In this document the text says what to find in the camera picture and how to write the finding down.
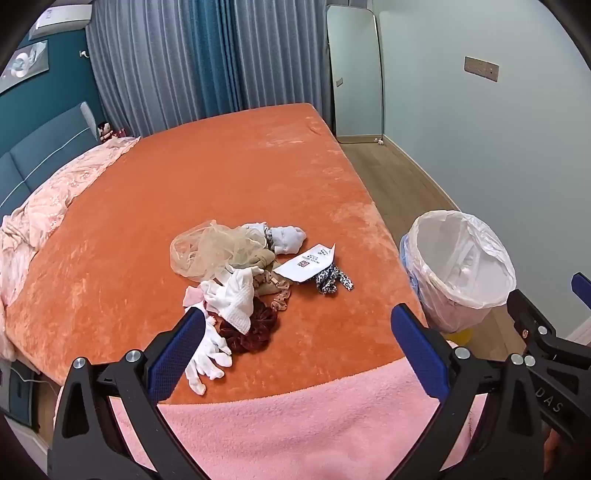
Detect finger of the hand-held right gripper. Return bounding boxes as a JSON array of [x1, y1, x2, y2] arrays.
[[506, 290, 561, 352], [571, 272, 591, 302]]

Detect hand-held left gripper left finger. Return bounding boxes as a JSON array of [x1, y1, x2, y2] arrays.
[[46, 307, 207, 480]]

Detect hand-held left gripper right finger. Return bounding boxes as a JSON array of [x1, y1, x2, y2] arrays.
[[390, 303, 551, 480]]

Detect trash bin with white liner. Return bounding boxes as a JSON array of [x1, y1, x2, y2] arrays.
[[399, 210, 517, 334]]

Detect tan knotted cloth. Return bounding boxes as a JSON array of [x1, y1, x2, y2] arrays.
[[240, 247, 283, 296]]

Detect white glove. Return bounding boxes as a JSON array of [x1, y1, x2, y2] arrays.
[[185, 318, 233, 396]]

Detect small pink cloth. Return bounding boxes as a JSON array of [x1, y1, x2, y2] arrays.
[[182, 285, 206, 309]]

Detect white waffle sock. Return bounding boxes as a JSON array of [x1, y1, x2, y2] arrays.
[[201, 267, 256, 334]]

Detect dark red scrunchie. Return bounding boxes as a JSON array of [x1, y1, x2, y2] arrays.
[[217, 298, 279, 355]]

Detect beige mesh stocking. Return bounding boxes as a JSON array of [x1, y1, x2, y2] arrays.
[[170, 220, 266, 282]]

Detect leopard print scrunchie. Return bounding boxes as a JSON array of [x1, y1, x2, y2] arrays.
[[315, 264, 355, 296]]

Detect beige dotted scrunchie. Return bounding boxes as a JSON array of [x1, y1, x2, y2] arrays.
[[252, 272, 293, 312]]

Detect pink fleece blanket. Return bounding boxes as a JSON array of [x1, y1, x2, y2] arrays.
[[108, 351, 490, 480]]

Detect white paper tag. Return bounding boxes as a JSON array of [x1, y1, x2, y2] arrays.
[[273, 242, 336, 283]]

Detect orange bed blanket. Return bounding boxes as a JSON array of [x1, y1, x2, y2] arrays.
[[4, 102, 428, 404]]

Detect pink floral quilt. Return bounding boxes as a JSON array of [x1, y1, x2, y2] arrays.
[[0, 136, 141, 361]]

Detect blue padded headboard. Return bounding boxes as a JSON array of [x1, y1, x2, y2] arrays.
[[0, 102, 100, 222]]

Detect standing floor mirror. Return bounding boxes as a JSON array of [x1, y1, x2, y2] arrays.
[[327, 4, 385, 144]]

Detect grey curtain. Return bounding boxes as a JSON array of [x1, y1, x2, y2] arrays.
[[231, 0, 335, 134], [85, 0, 208, 137]]

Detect blue curtain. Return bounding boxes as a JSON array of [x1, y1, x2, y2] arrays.
[[191, 0, 245, 118]]

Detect white air conditioner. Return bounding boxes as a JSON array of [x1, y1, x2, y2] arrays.
[[28, 4, 93, 40]]

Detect white cable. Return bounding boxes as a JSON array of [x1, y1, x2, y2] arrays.
[[11, 362, 44, 385]]

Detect wall switch panel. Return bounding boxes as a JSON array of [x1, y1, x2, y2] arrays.
[[464, 56, 500, 83]]

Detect framed wall picture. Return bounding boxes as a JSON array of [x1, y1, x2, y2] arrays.
[[0, 39, 51, 93]]

